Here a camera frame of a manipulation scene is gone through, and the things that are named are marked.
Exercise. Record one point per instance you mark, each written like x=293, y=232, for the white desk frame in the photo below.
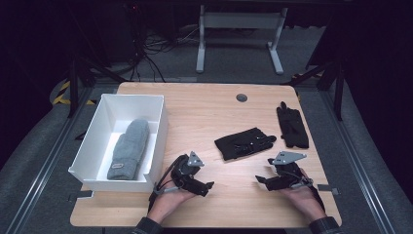
x=240, y=21

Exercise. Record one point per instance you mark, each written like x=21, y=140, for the white box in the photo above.
x=97, y=146

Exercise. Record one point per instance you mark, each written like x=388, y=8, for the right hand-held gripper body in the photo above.
x=289, y=174

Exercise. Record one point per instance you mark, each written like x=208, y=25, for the yellow black floor tape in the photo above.
x=61, y=96

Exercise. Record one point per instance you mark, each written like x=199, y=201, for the grey tape piece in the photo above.
x=80, y=195
x=328, y=189

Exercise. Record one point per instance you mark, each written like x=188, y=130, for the black metal stand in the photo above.
x=74, y=84
x=337, y=87

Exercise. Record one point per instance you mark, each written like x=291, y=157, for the black glove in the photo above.
x=243, y=143
x=292, y=126

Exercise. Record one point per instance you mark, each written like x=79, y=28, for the metal floor rail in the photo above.
x=357, y=162
x=48, y=162

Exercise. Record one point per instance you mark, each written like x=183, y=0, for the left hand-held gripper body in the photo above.
x=186, y=172

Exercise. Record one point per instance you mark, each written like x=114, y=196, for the grey table grommet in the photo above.
x=241, y=97

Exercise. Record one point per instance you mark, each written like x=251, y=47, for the grey mitten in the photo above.
x=130, y=149

